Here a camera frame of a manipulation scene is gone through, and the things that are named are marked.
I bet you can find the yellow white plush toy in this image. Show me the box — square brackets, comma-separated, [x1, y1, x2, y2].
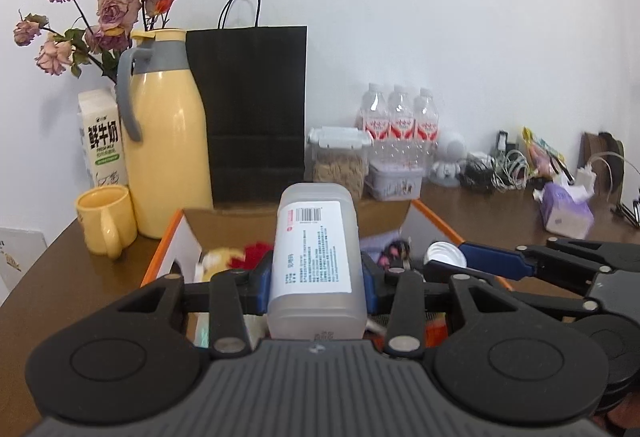
[195, 247, 251, 283]

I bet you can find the frosted plastic container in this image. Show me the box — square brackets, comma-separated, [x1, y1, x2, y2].
[265, 183, 368, 342]

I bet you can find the clear clip-lid seed container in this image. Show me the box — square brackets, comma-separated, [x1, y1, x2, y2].
[306, 127, 373, 202]

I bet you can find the floral tin box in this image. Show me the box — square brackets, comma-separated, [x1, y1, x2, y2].
[366, 159, 425, 202]

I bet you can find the white robot speaker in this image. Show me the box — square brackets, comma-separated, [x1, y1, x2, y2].
[431, 131, 468, 188]

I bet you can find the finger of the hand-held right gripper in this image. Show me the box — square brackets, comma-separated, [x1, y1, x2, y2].
[424, 262, 598, 320]
[459, 237, 640, 297]

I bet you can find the red-orange cardboard box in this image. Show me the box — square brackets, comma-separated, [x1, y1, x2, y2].
[140, 199, 513, 348]

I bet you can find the white ridged cap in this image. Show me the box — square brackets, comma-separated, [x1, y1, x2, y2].
[424, 241, 468, 268]

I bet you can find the white printed board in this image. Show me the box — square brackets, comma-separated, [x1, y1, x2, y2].
[0, 227, 48, 303]

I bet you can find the purple cloth pouch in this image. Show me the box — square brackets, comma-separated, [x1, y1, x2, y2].
[359, 232, 401, 258]

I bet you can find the white power strip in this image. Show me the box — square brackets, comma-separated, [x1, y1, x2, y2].
[575, 167, 597, 195]

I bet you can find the black cable tangle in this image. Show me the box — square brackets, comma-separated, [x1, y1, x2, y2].
[457, 152, 501, 192]

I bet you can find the braided cable with pink strap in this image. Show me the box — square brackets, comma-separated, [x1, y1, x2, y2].
[377, 239, 413, 270]

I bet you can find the red fuzzy ornament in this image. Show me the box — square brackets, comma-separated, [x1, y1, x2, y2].
[240, 243, 275, 268]

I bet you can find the yellow thermos jug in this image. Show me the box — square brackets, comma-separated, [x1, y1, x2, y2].
[116, 28, 214, 240]

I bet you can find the purple tissue pack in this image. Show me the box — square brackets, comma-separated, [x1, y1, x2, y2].
[532, 181, 596, 240]

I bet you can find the black paper bag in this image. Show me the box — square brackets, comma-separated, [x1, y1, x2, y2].
[186, 0, 308, 205]

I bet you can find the iridescent plastic bag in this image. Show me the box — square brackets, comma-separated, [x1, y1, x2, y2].
[192, 312, 211, 348]

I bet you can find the yellow mug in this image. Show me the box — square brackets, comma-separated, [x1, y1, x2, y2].
[75, 184, 138, 260]

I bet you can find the colourful snack packet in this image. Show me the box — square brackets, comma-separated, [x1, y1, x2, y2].
[521, 127, 573, 180]

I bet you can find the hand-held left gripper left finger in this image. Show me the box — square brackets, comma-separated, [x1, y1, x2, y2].
[112, 253, 275, 358]

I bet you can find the white milk carton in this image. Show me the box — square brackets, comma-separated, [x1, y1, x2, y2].
[76, 88, 130, 190]

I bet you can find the white cable tangle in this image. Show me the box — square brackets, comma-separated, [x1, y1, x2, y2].
[487, 149, 531, 190]

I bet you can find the clear water bottle red label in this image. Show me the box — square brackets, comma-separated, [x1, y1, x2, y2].
[414, 88, 441, 158]
[357, 83, 390, 142]
[387, 84, 416, 152]

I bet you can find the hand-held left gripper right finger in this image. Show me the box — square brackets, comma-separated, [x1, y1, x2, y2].
[360, 253, 523, 359]

